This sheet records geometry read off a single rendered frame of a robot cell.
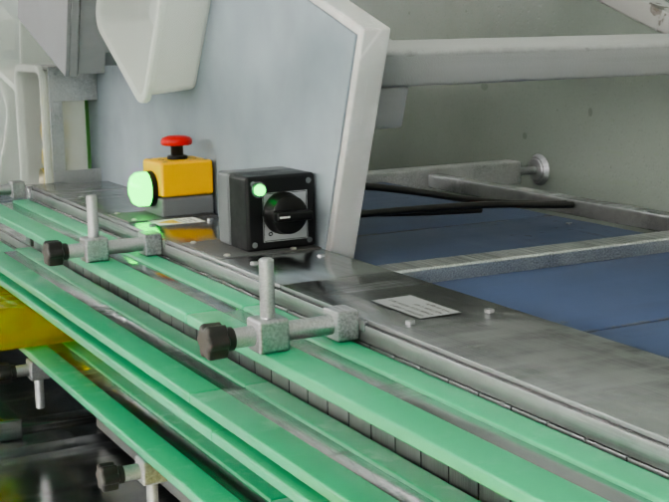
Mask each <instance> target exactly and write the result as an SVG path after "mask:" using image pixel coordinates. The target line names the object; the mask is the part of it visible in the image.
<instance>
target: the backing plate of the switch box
mask: <svg viewBox="0 0 669 502"><path fill-rule="evenodd" d="M182 244H183V245H186V246H188V247H191V248H193V249H196V250H198V251H201V252H203V253H206V254H208V255H211V256H213V257H216V258H219V259H221V260H222V259H232V258H241V257H250V256H259V255H268V254H277V253H286V252H295V251H304V250H314V249H322V247H319V246H316V245H309V246H299V247H290V248H281V249H272V250H262V251H253V252H248V251H245V250H242V249H239V248H237V247H234V246H232V245H228V244H226V243H223V242H221V241H220V239H215V240H205V241H191V242H185V243H182Z"/></svg>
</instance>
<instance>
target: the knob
mask: <svg viewBox="0 0 669 502"><path fill-rule="evenodd" d="M263 218H264V221H265V224H266V225H267V227H268V228H269V229H270V230H271V231H273V232H275V233H278V234H293V233H296V232H298V231H299V230H301V229H302V228H303V226H304V225H305V223H306V221H307V220H310V219H313V210H311V209H307V206H306V204H305V202H304V201H303V200H302V199H301V198H299V197H297V196H296V195H295V194H293V193H291V192H287V191H281V192H277V193H275V194H273V195H272V196H271V197H270V198H269V199H268V200H267V201H266V203H265V206H264V210H263Z"/></svg>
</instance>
